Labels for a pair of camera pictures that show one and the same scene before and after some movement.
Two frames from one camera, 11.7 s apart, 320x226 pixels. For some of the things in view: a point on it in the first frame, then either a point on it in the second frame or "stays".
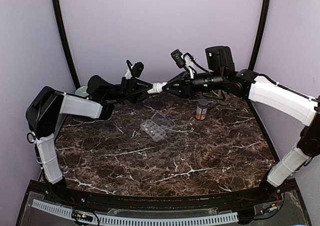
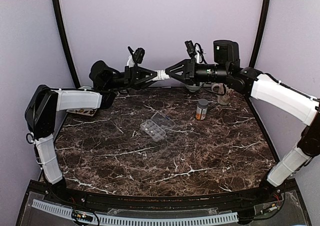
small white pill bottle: x=157 y=87 -> x=161 y=75
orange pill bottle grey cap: x=201 y=109 stays
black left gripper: x=130 y=88 -> x=135 y=75
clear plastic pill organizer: x=156 y=127 stays
